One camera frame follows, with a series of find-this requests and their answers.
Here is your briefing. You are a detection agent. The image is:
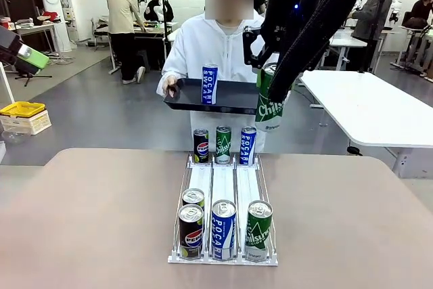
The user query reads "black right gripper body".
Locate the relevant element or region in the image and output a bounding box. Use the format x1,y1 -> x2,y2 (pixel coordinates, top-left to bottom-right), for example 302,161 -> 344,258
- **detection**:
259,0 -> 323,54

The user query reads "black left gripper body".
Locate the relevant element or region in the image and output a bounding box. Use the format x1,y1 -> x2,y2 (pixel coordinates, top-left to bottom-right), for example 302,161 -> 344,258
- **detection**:
0,26 -> 26,66

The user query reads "blue Pocari Sweat can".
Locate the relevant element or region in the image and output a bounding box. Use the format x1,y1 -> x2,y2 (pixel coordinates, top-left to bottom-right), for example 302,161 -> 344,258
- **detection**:
240,126 -> 258,166
211,200 -> 237,262
201,63 -> 219,105

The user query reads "black plastic tray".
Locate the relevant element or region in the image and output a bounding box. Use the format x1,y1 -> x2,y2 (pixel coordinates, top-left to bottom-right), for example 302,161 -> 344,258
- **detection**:
163,78 -> 262,116

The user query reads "green Chilsung cider can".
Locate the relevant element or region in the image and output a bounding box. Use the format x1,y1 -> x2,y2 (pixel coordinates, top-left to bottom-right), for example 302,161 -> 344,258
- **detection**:
245,200 -> 273,263
255,62 -> 289,133
215,125 -> 233,165

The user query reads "person's right forearm white sleeve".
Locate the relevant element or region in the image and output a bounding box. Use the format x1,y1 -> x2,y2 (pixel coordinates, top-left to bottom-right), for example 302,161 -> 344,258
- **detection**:
156,62 -> 182,93

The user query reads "person in white hoodie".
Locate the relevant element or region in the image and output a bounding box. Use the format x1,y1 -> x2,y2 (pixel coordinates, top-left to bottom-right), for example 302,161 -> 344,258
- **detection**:
156,11 -> 271,153

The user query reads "person with cap and mask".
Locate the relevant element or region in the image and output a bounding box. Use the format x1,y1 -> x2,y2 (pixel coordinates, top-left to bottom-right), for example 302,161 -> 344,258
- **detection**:
350,0 -> 399,73

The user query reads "person in beige jacket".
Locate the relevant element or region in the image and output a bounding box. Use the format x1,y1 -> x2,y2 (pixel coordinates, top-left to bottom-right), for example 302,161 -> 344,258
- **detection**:
106,0 -> 147,85

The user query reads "seated person in black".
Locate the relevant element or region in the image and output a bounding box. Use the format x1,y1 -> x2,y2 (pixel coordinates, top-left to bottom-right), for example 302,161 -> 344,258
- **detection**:
402,0 -> 433,30

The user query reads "person's right hand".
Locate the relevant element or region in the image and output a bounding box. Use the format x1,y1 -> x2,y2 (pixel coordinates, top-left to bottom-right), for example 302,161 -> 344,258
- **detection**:
161,76 -> 178,98

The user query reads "black tripod stand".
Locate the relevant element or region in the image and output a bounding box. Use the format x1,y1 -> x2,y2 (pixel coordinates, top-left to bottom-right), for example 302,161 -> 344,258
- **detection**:
15,65 -> 53,87

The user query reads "white cluttered side table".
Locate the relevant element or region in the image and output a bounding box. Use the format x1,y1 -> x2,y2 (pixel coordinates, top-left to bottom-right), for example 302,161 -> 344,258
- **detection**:
0,18 -> 62,59

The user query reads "yellow plastic crate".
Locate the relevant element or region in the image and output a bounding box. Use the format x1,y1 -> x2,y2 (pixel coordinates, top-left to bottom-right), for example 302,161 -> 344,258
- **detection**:
0,101 -> 46,118

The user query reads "white plastic crate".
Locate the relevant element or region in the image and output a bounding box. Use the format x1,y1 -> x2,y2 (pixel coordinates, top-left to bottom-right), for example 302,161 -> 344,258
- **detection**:
0,110 -> 53,136

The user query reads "white humanoid robot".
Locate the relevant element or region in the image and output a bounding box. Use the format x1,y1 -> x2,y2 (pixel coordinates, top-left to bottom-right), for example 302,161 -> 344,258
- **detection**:
143,0 -> 175,23

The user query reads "black Pepsi can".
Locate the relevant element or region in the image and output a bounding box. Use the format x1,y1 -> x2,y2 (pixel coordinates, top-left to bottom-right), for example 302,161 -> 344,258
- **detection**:
193,129 -> 210,164
178,204 -> 205,261
181,187 -> 206,212

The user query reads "large white table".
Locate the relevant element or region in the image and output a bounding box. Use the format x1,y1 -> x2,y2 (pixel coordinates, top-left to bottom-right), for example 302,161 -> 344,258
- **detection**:
299,69 -> 433,179

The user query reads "white wire can rack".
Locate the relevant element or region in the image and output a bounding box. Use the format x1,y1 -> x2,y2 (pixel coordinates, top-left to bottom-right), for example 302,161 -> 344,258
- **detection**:
167,152 -> 279,266

